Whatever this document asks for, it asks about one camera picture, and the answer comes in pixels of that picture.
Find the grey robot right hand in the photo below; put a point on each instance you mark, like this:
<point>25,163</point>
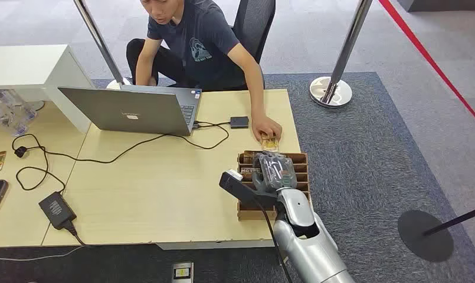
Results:
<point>274,172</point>

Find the person's left hand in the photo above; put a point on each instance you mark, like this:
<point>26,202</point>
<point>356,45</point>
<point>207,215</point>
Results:
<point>265,127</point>

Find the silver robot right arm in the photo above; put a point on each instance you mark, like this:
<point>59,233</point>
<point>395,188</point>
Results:
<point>313,250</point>

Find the person's left forearm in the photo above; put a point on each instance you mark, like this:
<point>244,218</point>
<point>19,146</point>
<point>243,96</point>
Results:
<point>253,82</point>

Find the person's right forearm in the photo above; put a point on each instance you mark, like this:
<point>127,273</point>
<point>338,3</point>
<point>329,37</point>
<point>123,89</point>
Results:
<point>144,66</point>

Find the brown hotel card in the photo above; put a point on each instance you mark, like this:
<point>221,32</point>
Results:
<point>249,170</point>

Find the brown wooden card organizer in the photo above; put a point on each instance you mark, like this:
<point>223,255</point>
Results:
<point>304,172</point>

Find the person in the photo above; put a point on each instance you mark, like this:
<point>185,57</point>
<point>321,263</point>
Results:
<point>200,43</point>

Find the small black hub box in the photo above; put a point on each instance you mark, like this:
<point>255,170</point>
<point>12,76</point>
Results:
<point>239,122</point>

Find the dark grey floor mat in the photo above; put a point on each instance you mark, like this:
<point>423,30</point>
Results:
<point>362,168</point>

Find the black office chair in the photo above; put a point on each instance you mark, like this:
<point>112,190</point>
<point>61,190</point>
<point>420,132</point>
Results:
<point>254,23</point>

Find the grey laptop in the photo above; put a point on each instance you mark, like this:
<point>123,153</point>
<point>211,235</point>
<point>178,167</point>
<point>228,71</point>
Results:
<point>131,111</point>

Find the silver floor socket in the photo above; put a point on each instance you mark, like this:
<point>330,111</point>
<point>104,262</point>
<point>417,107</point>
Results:
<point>182,272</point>

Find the black round-base stand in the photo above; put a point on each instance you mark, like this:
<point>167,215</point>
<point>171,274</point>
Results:
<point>425,236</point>

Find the red barrier belt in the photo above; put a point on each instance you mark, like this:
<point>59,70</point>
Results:
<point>428,58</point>

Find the dark grey plinth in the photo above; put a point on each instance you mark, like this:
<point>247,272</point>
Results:
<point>444,4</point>

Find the black power adapter brick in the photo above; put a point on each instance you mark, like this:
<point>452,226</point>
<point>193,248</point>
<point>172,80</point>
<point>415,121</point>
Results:
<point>57,211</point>

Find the white cabinet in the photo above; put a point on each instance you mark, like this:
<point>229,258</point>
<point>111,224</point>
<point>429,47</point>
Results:
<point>30,66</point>

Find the black wrist camera, pale box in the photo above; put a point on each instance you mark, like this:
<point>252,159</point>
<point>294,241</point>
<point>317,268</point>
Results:
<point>241,189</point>

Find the chrome stanchion post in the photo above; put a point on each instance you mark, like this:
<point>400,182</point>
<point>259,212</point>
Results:
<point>340,66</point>
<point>100,43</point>

